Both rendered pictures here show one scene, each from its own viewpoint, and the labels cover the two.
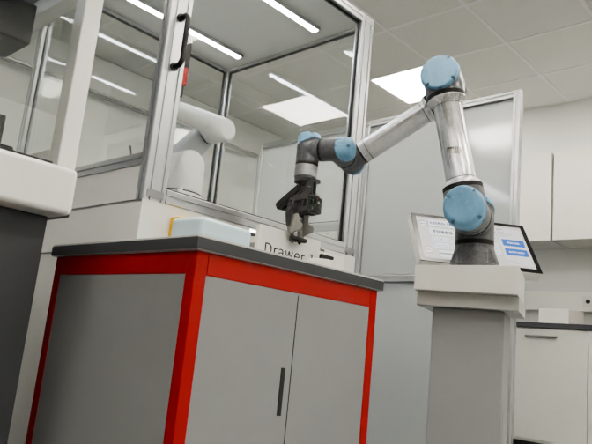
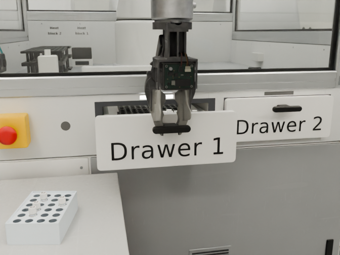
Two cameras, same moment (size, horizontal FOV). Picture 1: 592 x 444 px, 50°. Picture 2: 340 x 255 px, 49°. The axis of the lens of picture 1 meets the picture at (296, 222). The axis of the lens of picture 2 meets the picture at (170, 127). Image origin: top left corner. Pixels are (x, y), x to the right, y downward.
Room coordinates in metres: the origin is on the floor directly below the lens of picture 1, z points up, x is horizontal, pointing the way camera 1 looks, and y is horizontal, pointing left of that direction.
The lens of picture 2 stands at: (1.43, -0.42, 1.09)
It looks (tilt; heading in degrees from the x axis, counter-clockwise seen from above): 14 degrees down; 36
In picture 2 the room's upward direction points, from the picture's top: straight up
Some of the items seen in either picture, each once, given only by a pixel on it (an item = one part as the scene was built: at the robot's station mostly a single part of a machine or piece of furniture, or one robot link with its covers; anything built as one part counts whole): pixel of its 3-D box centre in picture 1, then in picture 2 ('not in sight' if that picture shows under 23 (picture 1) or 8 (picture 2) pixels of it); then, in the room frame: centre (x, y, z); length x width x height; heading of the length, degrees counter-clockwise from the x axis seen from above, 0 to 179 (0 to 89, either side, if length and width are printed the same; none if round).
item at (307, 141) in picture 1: (308, 150); not in sight; (1.99, -0.02, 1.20); 0.09 x 0.08 x 0.11; 65
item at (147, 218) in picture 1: (180, 256); (147, 92); (2.48, 0.44, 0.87); 1.02 x 0.95 x 0.14; 137
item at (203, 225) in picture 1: (211, 233); not in sight; (1.32, 0.17, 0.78); 0.15 x 0.10 x 0.04; 142
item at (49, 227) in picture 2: not in sight; (45, 215); (1.78, 0.10, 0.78); 0.12 x 0.08 x 0.04; 37
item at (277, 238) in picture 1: (288, 249); (168, 139); (2.02, 0.01, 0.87); 0.29 x 0.02 x 0.11; 137
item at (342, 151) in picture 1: (338, 151); not in sight; (1.97, -0.12, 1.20); 0.11 x 0.11 x 0.08; 65
